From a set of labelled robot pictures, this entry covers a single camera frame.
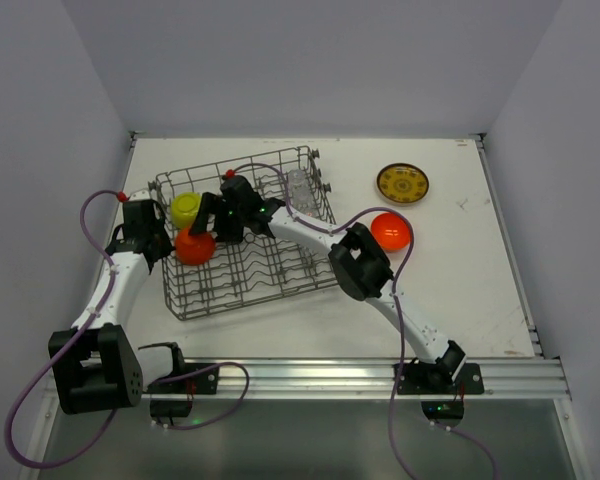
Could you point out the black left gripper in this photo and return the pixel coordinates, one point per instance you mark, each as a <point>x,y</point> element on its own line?
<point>161,245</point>

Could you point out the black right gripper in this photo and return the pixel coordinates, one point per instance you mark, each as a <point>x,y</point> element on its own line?
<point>216,212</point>

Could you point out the grey wire dish rack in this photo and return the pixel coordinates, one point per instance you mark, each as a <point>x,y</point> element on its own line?
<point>260,269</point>

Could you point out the orange bowl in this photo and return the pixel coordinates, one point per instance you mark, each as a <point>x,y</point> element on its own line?
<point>194,249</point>
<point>390,232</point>

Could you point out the yellow patterned plate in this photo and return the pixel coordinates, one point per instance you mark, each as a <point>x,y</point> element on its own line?
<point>402,183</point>

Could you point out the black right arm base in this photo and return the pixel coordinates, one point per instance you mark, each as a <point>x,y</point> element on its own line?
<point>446,402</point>

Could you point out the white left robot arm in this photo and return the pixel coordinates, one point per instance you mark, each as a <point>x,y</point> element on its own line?
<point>96,367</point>

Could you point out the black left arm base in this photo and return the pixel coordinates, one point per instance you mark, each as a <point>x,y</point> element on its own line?
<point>176,382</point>

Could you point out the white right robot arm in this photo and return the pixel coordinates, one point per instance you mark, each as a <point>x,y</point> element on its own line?
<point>362,269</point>

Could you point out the lime green bowl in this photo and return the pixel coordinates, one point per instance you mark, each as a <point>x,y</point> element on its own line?
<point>184,209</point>

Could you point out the clear glass cup farthest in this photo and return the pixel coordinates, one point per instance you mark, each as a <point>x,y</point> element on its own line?
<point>297,178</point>

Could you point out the clear glass cup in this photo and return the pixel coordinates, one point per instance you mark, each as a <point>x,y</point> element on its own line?
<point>302,198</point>
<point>312,212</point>
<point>297,178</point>

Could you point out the aluminium mounting rail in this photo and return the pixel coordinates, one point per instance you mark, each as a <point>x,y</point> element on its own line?
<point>372,378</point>

